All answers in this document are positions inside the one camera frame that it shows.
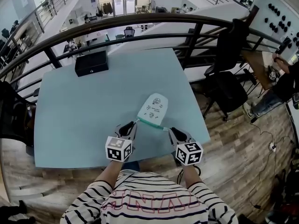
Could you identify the striped white black shirt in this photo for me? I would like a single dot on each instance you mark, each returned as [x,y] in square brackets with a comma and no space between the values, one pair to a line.
[149,199]

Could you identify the white printed pouch teal zipper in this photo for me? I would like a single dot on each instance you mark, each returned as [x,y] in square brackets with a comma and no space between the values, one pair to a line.
[154,108]

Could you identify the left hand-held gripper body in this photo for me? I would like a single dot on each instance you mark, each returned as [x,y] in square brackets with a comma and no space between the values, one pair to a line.
[118,149]

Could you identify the red black equipment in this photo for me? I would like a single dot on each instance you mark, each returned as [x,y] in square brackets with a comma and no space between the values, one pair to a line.
[287,212]

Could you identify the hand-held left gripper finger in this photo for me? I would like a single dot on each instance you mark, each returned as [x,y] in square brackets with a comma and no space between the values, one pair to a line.
[133,133]
[126,128]

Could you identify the black rectangular box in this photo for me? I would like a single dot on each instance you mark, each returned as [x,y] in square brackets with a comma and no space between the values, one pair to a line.
[91,63]

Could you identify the person's left forearm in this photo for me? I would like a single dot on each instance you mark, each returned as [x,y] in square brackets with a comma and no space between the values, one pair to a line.
[108,174]

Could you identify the white round floor socket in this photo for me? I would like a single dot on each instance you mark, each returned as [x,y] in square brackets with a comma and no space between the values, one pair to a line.
[272,146]

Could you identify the small black swivel chair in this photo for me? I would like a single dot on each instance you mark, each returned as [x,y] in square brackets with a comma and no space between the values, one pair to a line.
[129,32]

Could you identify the black mesh chair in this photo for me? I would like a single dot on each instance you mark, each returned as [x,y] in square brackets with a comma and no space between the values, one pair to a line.
[14,115]

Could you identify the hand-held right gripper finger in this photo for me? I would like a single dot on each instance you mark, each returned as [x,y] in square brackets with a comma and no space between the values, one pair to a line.
[182,135]
[174,137]

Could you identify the group of black wall-mounted items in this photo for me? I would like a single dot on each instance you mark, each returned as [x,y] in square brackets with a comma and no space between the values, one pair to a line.
[279,22]

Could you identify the person's right forearm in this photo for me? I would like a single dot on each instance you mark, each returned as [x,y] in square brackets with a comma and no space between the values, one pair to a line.
[191,175]

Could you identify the wooden desk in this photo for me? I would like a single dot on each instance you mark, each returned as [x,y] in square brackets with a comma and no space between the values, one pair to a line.
[255,66]

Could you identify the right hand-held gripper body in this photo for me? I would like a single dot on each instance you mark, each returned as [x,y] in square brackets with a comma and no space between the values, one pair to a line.
[189,153]

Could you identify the black metal railing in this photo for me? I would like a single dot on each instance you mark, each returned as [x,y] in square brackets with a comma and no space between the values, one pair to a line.
[149,20]

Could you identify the blue jeans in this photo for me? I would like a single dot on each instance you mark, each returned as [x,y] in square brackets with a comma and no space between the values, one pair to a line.
[131,166]

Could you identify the black office chair with jacket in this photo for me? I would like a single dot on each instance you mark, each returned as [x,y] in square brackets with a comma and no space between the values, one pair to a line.
[230,87]

